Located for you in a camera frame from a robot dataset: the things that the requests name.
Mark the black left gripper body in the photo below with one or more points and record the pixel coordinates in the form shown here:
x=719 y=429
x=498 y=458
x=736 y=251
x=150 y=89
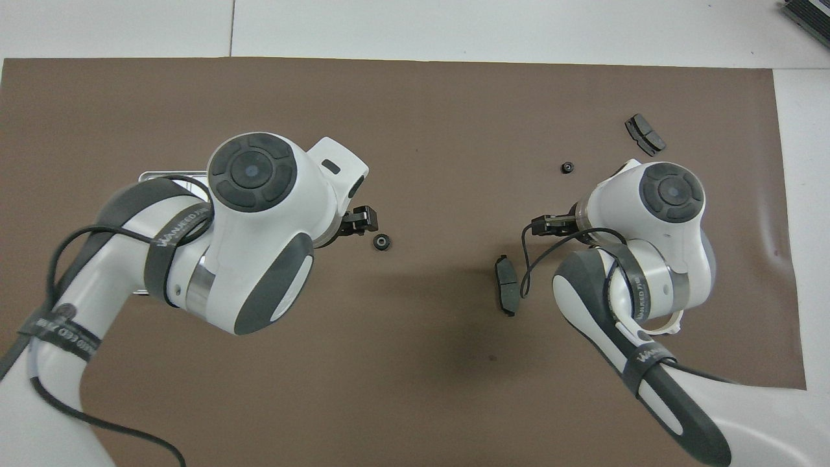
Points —
x=337 y=228

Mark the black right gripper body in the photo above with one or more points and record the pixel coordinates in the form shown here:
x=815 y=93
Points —
x=561 y=226

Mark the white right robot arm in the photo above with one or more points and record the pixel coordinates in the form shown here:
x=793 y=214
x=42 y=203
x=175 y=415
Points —
x=668 y=259

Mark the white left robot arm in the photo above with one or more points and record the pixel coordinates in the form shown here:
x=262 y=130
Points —
x=259 y=214

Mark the silver metal tray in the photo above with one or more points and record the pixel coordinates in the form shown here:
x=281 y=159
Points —
x=162 y=175

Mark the long dark brake pad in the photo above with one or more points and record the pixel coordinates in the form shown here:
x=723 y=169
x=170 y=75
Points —
x=506 y=285

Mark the brown table mat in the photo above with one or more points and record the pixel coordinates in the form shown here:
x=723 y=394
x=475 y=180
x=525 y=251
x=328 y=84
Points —
x=421 y=117

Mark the short dark brake pad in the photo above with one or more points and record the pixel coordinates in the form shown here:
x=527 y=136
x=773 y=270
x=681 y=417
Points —
x=645 y=135

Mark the dark ribbed box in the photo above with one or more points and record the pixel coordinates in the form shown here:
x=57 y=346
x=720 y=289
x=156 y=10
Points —
x=810 y=14

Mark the white curved plastic bracket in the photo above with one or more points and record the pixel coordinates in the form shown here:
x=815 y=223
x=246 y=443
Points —
x=671 y=329

